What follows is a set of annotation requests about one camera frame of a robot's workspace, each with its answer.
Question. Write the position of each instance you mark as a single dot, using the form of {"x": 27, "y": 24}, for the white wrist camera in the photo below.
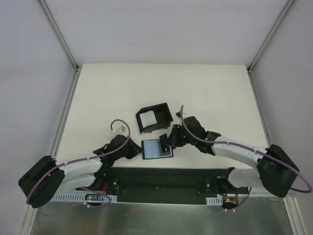
{"x": 122, "y": 130}
{"x": 180, "y": 114}

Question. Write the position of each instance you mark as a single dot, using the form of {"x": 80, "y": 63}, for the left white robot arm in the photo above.
{"x": 66, "y": 171}

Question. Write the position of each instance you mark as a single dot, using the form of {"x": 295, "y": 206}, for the right aluminium frame post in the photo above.
{"x": 271, "y": 33}

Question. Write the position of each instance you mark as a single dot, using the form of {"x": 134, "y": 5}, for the electronics board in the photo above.
{"x": 233, "y": 200}
{"x": 94, "y": 197}

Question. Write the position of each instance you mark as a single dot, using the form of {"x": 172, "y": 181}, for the white credit card stack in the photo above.
{"x": 148, "y": 118}

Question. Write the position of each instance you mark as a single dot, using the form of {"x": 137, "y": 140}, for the left aluminium side rail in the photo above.
{"x": 57, "y": 137}

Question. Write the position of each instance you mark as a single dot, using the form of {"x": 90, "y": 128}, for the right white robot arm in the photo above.
{"x": 270, "y": 167}

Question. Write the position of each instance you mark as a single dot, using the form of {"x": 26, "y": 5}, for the right electronics board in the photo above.
{"x": 233, "y": 200}

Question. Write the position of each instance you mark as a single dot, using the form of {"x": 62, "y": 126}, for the front aluminium extrusion rail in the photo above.
{"x": 262, "y": 192}

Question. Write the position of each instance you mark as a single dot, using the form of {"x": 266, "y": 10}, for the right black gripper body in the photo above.
{"x": 173, "y": 137}

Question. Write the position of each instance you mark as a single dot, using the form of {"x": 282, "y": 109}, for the left white cable duct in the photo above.
{"x": 80, "y": 197}

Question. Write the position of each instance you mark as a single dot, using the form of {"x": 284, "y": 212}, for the left aluminium frame post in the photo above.
{"x": 58, "y": 34}

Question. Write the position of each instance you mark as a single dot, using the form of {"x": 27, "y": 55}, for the black card tray box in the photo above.
{"x": 163, "y": 116}

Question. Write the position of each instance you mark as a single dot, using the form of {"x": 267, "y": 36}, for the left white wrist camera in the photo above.
{"x": 122, "y": 130}

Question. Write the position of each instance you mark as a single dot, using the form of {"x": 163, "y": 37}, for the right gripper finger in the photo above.
{"x": 172, "y": 139}
{"x": 163, "y": 147}

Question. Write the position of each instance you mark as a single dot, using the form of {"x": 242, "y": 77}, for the white cable duct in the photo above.
{"x": 214, "y": 201}
{"x": 80, "y": 197}

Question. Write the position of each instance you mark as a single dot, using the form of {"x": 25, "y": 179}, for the black leather card holder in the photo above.
{"x": 152, "y": 150}

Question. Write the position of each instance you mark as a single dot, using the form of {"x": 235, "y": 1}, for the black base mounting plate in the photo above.
{"x": 166, "y": 185}

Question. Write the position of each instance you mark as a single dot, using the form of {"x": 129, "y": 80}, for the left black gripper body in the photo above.
{"x": 133, "y": 149}

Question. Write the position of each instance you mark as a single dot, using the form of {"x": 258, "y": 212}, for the aluminium frame post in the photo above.
{"x": 271, "y": 33}
{"x": 58, "y": 34}

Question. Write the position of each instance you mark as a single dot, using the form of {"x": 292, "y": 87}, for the aluminium side rail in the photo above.
{"x": 260, "y": 110}
{"x": 57, "y": 137}

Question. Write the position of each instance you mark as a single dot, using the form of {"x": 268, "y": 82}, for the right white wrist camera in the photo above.
{"x": 180, "y": 114}

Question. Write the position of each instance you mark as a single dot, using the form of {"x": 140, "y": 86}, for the right aluminium side rail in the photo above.
{"x": 260, "y": 110}

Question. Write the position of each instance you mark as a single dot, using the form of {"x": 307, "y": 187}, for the right white cable duct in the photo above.
{"x": 214, "y": 201}

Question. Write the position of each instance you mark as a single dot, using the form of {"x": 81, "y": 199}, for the left electronics board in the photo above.
{"x": 94, "y": 197}

